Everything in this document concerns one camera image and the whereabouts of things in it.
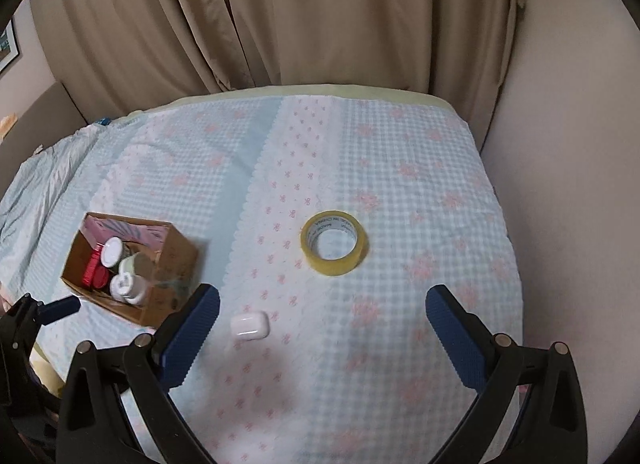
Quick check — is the white lid green jar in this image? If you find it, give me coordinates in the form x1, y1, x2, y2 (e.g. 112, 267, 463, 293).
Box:
101, 237, 140, 273

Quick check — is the white pump bottle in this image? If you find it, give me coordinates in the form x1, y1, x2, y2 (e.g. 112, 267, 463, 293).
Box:
110, 273, 149, 307

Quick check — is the white earbuds case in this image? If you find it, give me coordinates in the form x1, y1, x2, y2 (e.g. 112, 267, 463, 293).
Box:
230, 311, 270, 342

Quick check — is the framed wall picture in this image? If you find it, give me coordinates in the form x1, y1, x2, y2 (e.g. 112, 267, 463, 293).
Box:
0, 20, 20, 73

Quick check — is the brown cardboard box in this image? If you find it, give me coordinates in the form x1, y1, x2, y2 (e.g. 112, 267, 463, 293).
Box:
61, 212, 198, 328

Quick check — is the beige curtain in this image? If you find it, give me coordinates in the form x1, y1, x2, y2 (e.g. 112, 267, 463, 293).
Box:
30, 0, 524, 143

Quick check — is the brown headboard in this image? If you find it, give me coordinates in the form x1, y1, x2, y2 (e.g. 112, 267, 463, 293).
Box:
0, 82, 88, 195

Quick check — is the yellow packing tape roll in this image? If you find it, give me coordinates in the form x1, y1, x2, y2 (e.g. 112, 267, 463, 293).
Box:
300, 210, 369, 276

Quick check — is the light blue patterned bedsheet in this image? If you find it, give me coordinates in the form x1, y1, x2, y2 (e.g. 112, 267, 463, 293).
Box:
1, 90, 523, 463

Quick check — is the red silver can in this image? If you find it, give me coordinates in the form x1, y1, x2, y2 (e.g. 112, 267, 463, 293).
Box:
81, 247, 112, 291

